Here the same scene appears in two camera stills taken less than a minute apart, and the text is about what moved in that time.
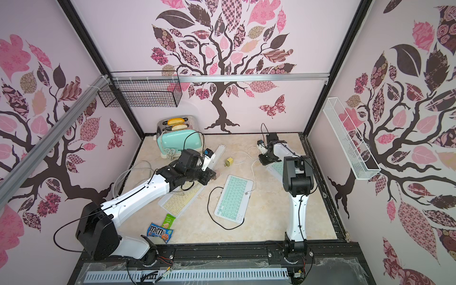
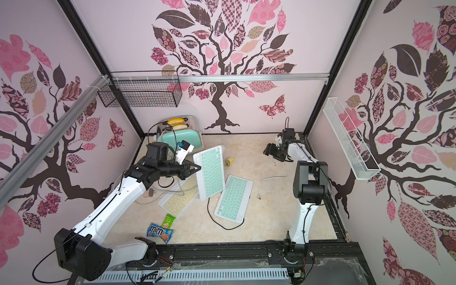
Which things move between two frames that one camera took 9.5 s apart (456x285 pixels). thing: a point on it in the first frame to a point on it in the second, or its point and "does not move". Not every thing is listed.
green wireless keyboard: x=233 y=202 does not move
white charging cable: x=237 y=163 to x=272 y=177
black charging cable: x=214 y=187 does not move
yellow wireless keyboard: x=176 y=201 does not move
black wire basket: x=154 y=88 does not move
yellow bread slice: x=175 y=121 does not move
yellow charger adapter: x=228 y=162 does not move
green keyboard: x=276 y=168 to x=211 y=177
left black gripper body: x=202 y=176 to x=179 y=170
